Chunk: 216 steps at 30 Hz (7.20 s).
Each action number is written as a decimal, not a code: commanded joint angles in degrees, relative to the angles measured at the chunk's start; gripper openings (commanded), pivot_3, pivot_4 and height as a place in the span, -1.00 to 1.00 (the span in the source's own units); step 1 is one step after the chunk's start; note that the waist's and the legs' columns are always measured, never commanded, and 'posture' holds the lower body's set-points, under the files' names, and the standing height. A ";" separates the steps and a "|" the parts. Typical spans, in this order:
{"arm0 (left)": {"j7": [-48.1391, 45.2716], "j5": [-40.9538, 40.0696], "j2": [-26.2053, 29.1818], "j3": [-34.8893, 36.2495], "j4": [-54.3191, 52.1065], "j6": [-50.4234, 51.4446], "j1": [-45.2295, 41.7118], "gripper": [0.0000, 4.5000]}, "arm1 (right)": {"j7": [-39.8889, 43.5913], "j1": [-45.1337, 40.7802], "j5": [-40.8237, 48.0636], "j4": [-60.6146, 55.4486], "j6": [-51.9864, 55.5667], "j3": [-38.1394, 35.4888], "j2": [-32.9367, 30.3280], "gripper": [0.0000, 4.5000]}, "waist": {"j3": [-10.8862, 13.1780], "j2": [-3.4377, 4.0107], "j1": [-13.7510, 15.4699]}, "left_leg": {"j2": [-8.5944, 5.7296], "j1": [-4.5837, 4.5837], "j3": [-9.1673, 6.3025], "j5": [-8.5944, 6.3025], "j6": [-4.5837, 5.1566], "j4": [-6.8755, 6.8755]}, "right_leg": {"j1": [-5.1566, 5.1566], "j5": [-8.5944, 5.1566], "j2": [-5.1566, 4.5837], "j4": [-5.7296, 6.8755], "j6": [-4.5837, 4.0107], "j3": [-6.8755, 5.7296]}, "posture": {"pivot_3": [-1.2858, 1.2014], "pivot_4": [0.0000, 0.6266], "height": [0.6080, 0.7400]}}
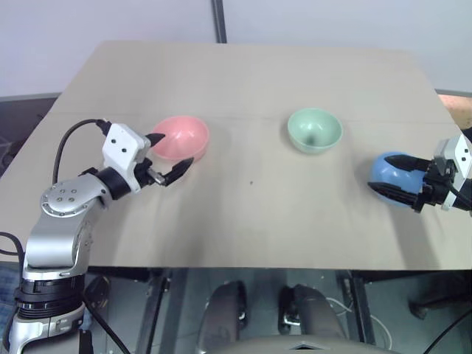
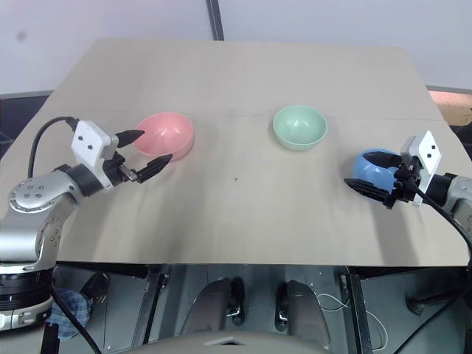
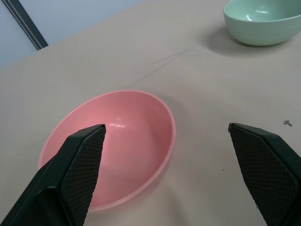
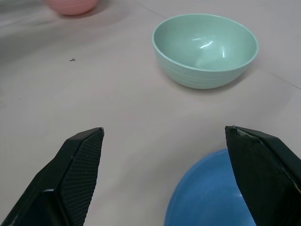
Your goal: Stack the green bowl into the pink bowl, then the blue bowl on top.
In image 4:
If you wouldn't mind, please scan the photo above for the green bowl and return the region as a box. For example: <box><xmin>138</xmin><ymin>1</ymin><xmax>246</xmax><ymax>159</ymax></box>
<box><xmin>151</xmin><ymin>13</ymin><xmax>260</xmax><ymax>89</ymax></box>

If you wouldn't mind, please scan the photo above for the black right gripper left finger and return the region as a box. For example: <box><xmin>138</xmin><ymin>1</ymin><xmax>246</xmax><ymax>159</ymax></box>
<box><xmin>0</xmin><ymin>127</ymin><xmax>105</xmax><ymax>226</ymax></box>

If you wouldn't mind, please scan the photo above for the pink bowl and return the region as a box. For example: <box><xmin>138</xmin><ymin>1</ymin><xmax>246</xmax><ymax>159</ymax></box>
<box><xmin>44</xmin><ymin>0</ymin><xmax>99</xmax><ymax>16</ymax></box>

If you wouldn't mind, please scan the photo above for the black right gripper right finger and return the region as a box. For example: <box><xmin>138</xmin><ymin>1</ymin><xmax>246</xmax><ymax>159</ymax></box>
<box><xmin>225</xmin><ymin>125</ymin><xmax>301</xmax><ymax>226</ymax></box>

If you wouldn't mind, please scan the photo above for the blue bowl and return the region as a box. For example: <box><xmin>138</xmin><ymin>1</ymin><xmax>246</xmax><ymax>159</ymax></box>
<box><xmin>164</xmin><ymin>148</ymin><xmax>257</xmax><ymax>226</ymax></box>

